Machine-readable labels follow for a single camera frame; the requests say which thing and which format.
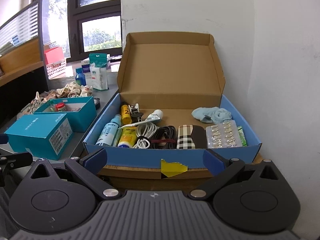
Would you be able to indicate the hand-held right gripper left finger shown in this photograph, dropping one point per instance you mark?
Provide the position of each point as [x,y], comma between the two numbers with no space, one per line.
[96,159]

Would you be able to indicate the wooden desktop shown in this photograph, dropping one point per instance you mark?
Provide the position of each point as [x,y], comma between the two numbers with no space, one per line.
[140,178]

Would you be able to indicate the white ointment tube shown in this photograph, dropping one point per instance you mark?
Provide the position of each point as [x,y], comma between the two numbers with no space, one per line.
[152,117]

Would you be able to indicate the plaid glasses case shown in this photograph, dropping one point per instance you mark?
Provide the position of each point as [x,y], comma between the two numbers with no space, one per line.
[186,136]

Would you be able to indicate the yellow tape piece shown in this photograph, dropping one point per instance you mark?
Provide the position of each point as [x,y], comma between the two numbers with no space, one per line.
[172,168]

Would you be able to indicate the grey desk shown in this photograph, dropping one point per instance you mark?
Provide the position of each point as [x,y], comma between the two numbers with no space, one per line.
[106,96]

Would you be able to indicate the white bandage packet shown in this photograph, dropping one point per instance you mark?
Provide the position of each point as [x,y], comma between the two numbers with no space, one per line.
[98,75]

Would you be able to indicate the red capped small jar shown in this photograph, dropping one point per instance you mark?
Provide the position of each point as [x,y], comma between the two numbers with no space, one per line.
[60,108]

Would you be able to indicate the blue cardboard box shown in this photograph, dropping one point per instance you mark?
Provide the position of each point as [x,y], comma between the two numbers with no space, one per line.
[170,80]

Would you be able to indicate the black and white clip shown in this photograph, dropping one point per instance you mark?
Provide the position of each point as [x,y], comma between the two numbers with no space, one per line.
[136,113]

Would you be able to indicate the crumpled beige cloth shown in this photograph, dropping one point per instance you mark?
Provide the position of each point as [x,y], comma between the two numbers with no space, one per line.
[72,90]

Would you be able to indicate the green packet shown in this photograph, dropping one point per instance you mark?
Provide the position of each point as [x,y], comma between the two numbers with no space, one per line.
[242,136]

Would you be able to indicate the white and blue carton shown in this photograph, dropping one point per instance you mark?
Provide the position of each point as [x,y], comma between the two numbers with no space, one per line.
[85,62]

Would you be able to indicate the closed teal box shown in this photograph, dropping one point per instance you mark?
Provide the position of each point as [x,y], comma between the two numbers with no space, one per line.
[32,132]

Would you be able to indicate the office partition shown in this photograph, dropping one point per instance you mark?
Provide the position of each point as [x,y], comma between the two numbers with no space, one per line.
[25,20]

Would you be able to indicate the yellow sunscreen tube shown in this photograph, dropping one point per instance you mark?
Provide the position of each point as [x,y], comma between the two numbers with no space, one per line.
[127,137]

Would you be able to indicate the open teal box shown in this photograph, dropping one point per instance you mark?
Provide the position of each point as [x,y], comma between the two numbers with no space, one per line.
[82,116]

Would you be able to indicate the red box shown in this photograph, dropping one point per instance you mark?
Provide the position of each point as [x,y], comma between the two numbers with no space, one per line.
[53,55]

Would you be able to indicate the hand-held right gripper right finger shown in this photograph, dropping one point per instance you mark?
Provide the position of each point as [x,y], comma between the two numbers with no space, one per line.
[212,162]

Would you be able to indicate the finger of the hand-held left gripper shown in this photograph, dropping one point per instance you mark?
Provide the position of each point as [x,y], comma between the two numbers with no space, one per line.
[17,158]

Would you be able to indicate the dark framed window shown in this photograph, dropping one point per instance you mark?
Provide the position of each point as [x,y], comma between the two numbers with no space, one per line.
[72,30]

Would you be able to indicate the blue spray bottle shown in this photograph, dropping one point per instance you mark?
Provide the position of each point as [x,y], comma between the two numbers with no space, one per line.
[108,132]

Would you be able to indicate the black tape roll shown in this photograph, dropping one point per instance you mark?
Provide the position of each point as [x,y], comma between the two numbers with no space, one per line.
[97,103]

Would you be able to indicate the yellow spray can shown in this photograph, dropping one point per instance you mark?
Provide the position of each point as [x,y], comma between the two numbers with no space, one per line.
[125,113]

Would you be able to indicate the pill blister pack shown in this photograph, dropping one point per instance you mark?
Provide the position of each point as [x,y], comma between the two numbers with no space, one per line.
[223,135]

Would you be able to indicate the white plastic basket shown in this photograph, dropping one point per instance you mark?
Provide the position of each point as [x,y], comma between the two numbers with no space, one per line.
[56,70]

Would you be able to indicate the light blue cloth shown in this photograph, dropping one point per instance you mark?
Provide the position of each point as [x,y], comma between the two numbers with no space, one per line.
[215,115]

